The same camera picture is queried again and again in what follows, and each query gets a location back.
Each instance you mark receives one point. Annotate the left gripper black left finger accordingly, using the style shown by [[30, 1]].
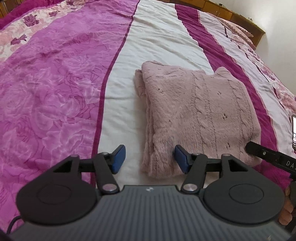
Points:
[[106, 165]]

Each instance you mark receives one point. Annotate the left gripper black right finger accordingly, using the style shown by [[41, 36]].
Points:
[[192, 165]]

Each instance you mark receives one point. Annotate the pink knitted cardigan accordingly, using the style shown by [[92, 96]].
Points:
[[207, 114]]

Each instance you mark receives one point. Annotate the person's right hand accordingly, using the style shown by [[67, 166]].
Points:
[[286, 213]]

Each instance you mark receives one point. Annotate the pink lace-edged pillow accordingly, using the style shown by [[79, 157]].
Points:
[[236, 29]]

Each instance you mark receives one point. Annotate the long low wooden cabinet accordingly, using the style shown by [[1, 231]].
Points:
[[221, 11]]

